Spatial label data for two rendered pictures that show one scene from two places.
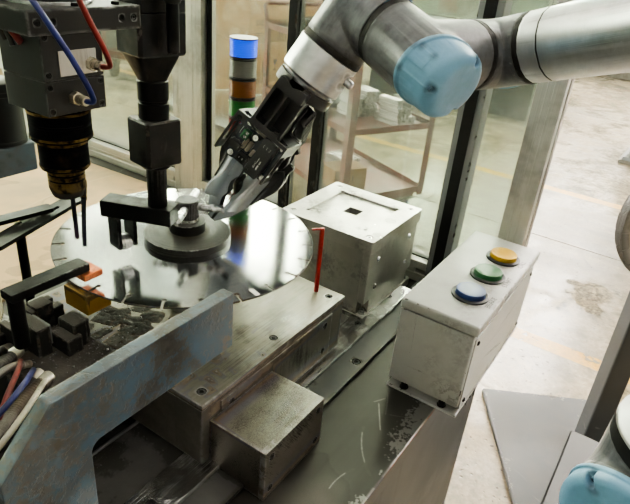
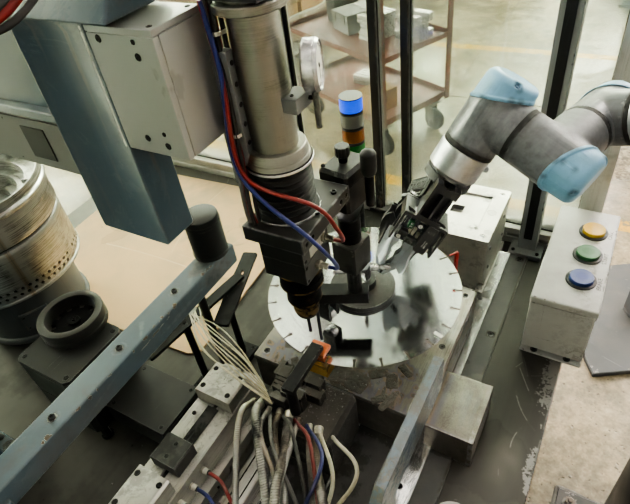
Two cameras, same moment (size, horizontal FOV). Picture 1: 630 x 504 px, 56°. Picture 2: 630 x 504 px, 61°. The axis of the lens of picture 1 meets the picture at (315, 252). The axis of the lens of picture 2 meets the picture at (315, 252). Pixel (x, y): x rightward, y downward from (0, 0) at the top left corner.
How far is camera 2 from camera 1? 36 cm
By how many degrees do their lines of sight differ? 13
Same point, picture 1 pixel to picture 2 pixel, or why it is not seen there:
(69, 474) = not seen: outside the picture
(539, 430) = not seen: hidden behind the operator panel
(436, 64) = (578, 176)
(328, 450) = (498, 416)
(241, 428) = (447, 426)
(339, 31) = (481, 142)
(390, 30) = (531, 147)
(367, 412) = (514, 377)
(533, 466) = (598, 331)
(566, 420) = (617, 285)
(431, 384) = (558, 348)
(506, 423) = not seen: hidden behind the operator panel
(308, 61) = (457, 167)
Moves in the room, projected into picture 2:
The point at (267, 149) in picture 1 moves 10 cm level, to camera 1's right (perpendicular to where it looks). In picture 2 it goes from (431, 234) to (501, 226)
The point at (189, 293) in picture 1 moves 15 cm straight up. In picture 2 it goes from (394, 347) to (392, 277)
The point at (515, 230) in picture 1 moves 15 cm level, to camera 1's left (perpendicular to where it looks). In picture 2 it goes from (595, 199) to (521, 208)
